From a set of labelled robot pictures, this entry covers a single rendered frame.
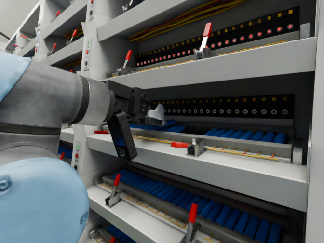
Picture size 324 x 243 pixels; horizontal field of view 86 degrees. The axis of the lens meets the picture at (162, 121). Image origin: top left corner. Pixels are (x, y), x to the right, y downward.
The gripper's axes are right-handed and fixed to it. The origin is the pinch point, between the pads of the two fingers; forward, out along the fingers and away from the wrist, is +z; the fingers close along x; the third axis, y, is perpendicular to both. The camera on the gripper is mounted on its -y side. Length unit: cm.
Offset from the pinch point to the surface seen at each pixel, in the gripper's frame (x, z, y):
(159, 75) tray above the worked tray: -5.1, -8.3, 11.2
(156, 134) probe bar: -1.9, -3.5, -3.0
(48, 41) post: 97, -4, 48
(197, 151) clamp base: -16.3, -7.3, -5.1
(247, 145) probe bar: -24.5, -3.9, -3.0
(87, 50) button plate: 31.3, -9.2, 25.3
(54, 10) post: 97, -4, 69
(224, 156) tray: -21.0, -5.3, -5.5
